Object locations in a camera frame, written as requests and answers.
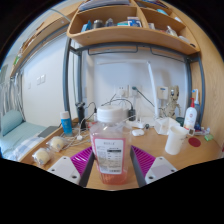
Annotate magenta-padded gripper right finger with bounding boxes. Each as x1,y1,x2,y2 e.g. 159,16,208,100
129,145,178,188

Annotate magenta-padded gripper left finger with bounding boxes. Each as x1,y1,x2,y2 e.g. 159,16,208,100
46,145,96,188

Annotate clear bottle with pink drink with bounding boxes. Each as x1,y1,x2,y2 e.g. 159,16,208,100
89,105,133,186

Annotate plastic-wrapped bread bun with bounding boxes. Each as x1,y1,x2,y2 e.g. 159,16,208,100
31,147,54,167
47,135,67,153

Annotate dark grey tablet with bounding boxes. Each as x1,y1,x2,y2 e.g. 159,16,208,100
37,125,60,139

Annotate white earbud case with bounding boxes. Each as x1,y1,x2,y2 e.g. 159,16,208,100
131,128,146,137

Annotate flat round red coaster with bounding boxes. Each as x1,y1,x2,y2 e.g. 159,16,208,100
188,137,202,148

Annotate blue and white tube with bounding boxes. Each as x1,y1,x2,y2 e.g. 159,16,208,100
59,110,74,137

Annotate plaid blue white blanket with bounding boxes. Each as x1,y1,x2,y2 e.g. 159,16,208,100
3,134,44,161

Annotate black electric shaver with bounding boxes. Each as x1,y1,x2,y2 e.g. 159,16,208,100
75,101,87,130

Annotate white pump lotion bottle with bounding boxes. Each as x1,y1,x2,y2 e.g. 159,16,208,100
183,97,198,132

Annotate black power adapter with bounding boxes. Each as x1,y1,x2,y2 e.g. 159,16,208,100
128,106,137,122

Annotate brown tree creature figurine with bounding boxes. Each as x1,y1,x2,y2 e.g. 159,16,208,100
163,85,183,120

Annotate clear pump dispenser bottle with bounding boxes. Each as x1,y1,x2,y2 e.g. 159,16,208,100
192,88,202,128

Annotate teal pillow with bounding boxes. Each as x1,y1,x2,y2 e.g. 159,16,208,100
0,109,25,137

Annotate wooden shelf unit with items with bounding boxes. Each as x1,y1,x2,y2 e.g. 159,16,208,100
66,0,202,56

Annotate white wall-mounted box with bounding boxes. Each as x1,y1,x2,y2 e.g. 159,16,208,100
156,86,169,100

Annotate grey metal desk frame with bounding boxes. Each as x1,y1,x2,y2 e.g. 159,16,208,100
62,36,206,126

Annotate white wall outlet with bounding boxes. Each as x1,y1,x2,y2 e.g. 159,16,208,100
114,84,143,98

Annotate white wall switch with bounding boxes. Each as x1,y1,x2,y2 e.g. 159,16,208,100
35,74,47,86

